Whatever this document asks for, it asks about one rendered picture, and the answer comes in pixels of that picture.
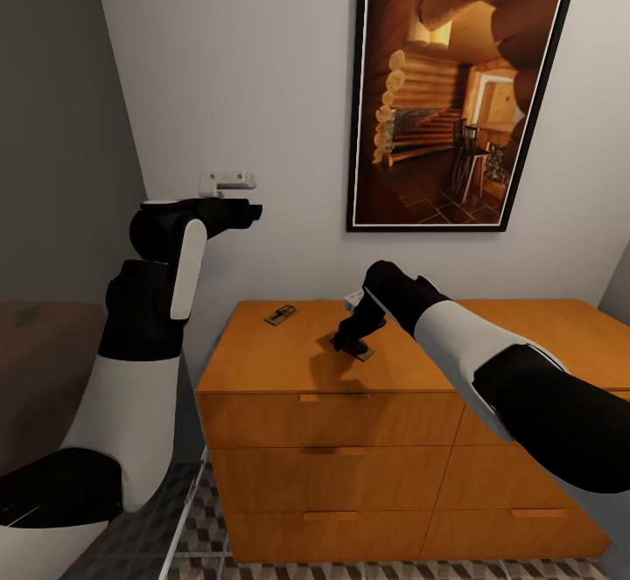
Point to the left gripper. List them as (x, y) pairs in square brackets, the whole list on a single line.
[(233, 213)]

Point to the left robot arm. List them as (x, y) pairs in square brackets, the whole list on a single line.
[(119, 447)]

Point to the door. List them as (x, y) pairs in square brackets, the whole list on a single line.
[(70, 185)]

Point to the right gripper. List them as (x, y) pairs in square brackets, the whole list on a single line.
[(356, 327)]

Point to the mousetrap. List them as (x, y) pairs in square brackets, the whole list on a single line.
[(281, 315), (358, 350)]

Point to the picture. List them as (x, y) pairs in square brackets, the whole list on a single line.
[(446, 95)]

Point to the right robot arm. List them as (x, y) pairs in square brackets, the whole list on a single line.
[(578, 433)]

